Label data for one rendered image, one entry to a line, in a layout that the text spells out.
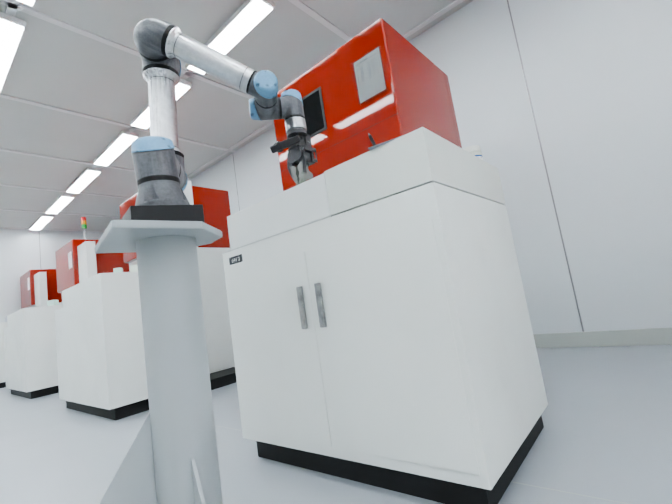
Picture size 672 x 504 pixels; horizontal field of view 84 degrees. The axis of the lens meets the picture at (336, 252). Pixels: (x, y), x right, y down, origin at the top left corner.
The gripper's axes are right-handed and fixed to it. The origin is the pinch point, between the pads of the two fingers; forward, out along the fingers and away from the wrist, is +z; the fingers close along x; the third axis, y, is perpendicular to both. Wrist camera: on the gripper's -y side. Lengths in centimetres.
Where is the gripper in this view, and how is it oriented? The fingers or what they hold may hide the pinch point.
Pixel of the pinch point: (300, 185)
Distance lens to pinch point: 133.0
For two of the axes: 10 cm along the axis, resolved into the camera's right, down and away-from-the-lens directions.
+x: -7.5, 1.9, 6.3
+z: 1.5, 9.8, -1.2
